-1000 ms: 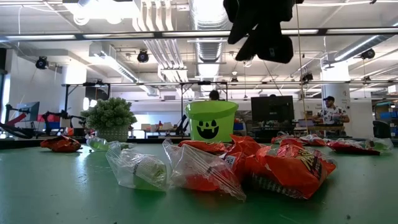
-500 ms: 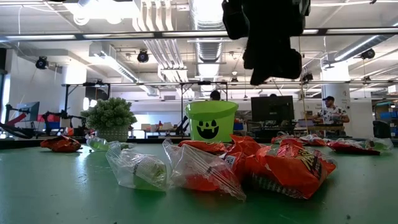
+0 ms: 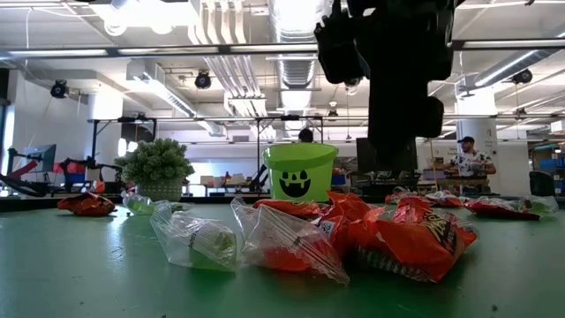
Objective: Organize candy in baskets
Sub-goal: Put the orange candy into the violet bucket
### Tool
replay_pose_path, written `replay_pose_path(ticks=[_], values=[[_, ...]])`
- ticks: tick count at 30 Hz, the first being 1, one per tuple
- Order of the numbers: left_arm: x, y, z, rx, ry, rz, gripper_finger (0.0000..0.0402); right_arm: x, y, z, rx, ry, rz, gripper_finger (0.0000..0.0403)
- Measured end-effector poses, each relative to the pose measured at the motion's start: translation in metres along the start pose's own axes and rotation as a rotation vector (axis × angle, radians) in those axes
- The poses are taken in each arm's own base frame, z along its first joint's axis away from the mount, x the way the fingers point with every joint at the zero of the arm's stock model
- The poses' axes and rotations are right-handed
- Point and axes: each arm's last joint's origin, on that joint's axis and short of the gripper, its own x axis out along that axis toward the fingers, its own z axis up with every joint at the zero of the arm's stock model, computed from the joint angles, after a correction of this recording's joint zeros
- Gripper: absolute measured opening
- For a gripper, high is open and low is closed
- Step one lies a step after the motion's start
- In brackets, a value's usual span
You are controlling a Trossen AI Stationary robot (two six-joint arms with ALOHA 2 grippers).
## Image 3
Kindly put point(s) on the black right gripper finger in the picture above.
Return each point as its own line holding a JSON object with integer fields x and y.
{"x": 406, "y": 123}
{"x": 380, "y": 123}

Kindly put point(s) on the orange Reese's pack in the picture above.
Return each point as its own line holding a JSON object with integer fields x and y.
{"x": 415, "y": 247}
{"x": 287, "y": 207}

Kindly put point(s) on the clear bag green candy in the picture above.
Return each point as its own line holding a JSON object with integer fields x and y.
{"x": 139, "y": 205}
{"x": 540, "y": 205}
{"x": 439, "y": 194}
{"x": 178, "y": 206}
{"x": 198, "y": 243}

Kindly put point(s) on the red white candy pack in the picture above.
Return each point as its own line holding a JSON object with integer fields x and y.
{"x": 446, "y": 202}

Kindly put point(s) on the clear bag red candy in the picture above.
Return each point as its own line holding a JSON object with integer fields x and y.
{"x": 282, "y": 247}

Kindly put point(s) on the black background monitor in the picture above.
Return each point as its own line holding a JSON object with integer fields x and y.
{"x": 362, "y": 154}

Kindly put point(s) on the person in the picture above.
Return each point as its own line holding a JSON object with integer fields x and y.
{"x": 470, "y": 163}
{"x": 305, "y": 134}

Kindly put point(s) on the red Skittles pack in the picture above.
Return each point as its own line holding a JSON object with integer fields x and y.
{"x": 399, "y": 199}
{"x": 499, "y": 209}

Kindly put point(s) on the lime green pumpkin-face bucket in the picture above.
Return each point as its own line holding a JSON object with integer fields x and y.
{"x": 300, "y": 168}

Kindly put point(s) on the red pack with QR label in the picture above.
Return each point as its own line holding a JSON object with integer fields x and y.
{"x": 335, "y": 229}

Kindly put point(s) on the black ceiling spotlight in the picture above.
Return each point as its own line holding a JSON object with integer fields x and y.
{"x": 59, "y": 89}
{"x": 203, "y": 81}
{"x": 523, "y": 77}

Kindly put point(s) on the pale green potted plant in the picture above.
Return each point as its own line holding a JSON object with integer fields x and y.
{"x": 154, "y": 163}

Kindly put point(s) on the red storage bin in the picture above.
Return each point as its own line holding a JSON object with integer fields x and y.
{"x": 66, "y": 167}

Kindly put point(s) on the green felt mat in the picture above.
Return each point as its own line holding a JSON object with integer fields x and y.
{"x": 88, "y": 274}

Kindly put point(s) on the grey background monitor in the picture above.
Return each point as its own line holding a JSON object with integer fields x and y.
{"x": 42, "y": 158}

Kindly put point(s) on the silver ventilation duct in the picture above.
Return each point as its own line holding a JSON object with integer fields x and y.
{"x": 298, "y": 70}

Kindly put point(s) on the black overhead frame beam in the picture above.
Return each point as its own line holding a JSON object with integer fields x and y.
{"x": 223, "y": 48}

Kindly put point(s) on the white ceiling duct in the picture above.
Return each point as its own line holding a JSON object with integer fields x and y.
{"x": 132, "y": 13}

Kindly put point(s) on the black workstation frame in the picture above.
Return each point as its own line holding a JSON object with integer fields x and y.
{"x": 94, "y": 141}

